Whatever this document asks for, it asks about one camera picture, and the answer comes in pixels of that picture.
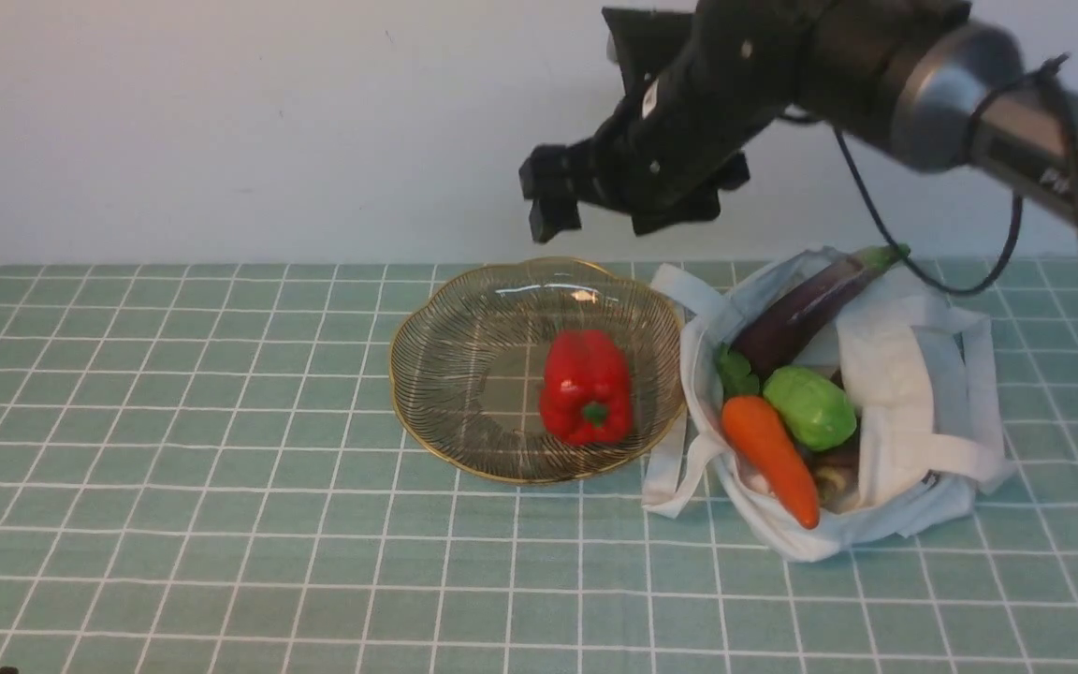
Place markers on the red bell pepper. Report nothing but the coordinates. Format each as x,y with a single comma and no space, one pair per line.
586,395

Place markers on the purple eggplant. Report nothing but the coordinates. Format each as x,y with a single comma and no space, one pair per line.
782,331

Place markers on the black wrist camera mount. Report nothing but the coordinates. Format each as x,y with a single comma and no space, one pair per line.
643,42

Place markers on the brown mushroom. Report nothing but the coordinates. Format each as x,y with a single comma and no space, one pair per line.
834,472

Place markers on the orange carrot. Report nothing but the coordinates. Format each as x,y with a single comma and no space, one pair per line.
756,431

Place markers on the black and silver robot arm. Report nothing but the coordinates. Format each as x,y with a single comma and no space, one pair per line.
920,81

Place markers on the dark green leafy vegetable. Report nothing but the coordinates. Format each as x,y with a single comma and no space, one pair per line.
736,375

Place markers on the light green vegetable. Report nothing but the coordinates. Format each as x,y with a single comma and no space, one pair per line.
818,414

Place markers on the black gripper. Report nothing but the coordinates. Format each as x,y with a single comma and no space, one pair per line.
662,157

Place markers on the gold-rimmed glass bowl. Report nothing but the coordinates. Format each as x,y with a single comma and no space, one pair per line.
466,368

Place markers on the white cloth tote bag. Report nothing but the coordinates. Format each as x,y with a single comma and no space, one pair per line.
920,371

